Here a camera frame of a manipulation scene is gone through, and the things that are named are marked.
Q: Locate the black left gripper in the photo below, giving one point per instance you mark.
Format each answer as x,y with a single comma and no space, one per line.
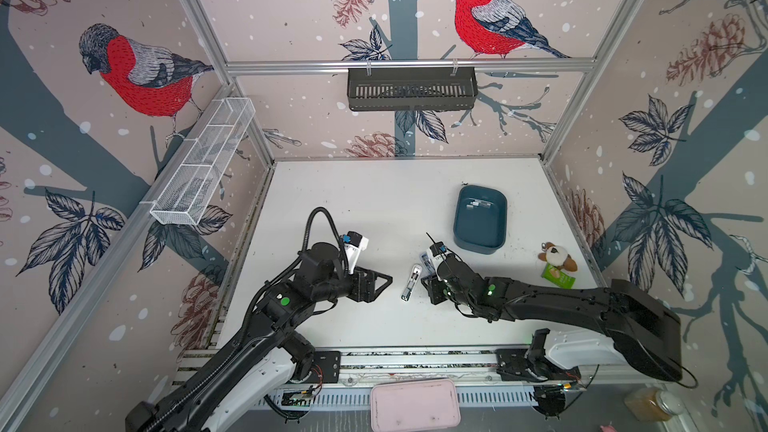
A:
370,293

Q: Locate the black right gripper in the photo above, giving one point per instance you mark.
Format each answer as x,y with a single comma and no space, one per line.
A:
432,287

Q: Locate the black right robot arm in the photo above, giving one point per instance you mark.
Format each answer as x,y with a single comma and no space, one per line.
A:
644,332

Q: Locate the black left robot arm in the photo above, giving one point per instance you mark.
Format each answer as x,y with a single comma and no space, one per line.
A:
267,351

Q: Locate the teal plastic tray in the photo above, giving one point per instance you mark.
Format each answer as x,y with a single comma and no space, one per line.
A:
480,231

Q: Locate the green snack packet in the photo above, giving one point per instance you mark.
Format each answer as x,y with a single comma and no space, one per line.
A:
557,277

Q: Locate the brown plush dog toy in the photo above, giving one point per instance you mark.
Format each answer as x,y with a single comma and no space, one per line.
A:
558,257

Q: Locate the pink plastic box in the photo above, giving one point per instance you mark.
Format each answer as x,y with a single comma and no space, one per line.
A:
424,405

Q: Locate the amber glass jar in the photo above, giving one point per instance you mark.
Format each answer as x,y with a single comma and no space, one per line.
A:
652,404

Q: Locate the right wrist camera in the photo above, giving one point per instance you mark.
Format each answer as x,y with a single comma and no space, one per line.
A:
438,250

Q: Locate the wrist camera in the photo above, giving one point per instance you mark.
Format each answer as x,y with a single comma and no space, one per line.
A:
354,244
438,250

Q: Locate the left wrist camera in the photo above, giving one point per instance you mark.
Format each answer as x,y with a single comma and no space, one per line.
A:
354,244

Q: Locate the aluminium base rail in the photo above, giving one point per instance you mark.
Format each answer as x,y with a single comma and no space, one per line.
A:
350,374

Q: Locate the white mesh wall shelf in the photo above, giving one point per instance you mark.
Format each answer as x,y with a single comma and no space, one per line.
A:
194,182

